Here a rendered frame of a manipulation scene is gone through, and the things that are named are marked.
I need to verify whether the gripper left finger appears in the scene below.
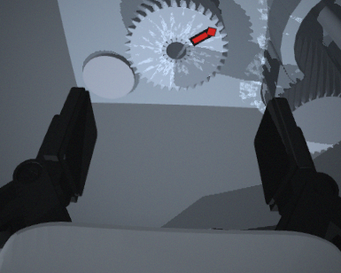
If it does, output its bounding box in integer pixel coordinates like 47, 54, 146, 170
0, 87, 97, 249

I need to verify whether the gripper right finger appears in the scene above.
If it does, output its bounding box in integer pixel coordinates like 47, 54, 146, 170
254, 97, 341, 252

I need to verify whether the grey toothed gear with red arrow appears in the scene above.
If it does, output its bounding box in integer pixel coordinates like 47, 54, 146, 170
124, 0, 229, 91

